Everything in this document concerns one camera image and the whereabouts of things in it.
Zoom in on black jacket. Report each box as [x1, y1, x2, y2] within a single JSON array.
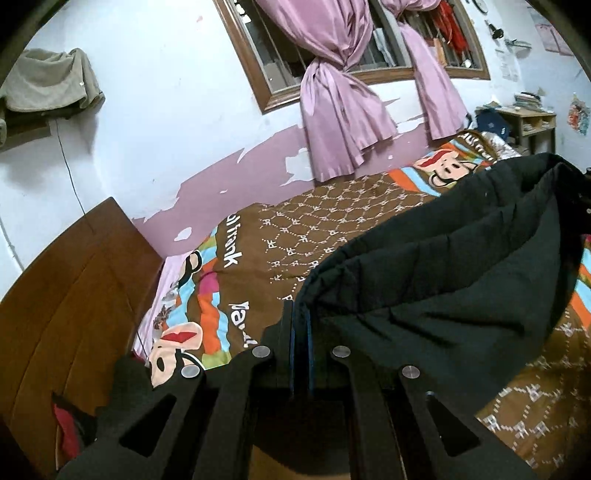
[[291, 154, 590, 413]]

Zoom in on colourful cartoon bed blanket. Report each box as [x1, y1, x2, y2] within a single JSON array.
[[133, 131, 590, 479]]

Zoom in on brown wooden headboard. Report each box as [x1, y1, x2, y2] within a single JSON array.
[[1, 198, 163, 479]]

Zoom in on left pink curtain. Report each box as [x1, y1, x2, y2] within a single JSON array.
[[259, 0, 398, 182]]

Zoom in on pink curtain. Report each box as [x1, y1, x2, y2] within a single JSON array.
[[259, 0, 398, 182], [382, 0, 468, 140]]

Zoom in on right pink curtain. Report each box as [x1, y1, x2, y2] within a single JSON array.
[[382, 0, 468, 140]]

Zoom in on dark blue bag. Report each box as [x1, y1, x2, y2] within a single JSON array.
[[476, 108, 510, 141]]

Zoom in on wooden side desk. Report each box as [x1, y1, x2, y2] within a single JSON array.
[[475, 106, 557, 154]]

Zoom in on red hanging garment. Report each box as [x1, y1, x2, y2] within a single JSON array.
[[433, 0, 469, 56]]

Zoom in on brown wooden window frame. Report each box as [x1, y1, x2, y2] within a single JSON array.
[[215, 1, 491, 113]]

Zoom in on beige cloth on wall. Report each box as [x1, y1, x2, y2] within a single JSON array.
[[1, 48, 104, 143]]

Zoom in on round wall clock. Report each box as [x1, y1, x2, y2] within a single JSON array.
[[472, 0, 489, 15]]

